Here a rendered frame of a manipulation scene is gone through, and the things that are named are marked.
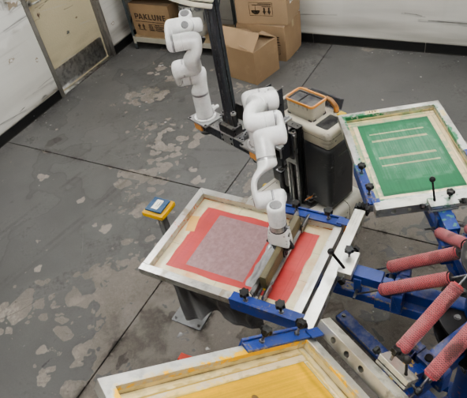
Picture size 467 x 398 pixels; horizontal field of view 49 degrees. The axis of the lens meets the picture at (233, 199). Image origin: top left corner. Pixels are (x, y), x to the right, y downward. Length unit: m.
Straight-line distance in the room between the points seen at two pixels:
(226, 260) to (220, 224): 0.24
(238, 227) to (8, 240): 2.46
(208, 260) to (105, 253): 1.72
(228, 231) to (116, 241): 1.70
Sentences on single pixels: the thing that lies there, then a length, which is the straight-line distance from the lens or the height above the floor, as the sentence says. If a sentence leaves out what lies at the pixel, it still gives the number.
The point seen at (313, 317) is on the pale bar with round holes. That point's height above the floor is 1.04.
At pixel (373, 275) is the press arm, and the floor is 1.04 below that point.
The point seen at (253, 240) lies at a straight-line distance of 2.44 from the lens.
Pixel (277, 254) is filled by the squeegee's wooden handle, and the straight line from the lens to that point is 2.22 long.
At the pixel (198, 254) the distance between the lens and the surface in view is 2.44.
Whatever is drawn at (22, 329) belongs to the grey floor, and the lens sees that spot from 3.83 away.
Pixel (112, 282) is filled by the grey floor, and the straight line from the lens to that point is 3.79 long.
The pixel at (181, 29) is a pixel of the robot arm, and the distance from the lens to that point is 2.67.
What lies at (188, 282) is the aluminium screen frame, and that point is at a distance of 2.29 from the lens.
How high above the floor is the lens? 2.73
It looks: 42 degrees down
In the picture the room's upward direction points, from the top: 12 degrees counter-clockwise
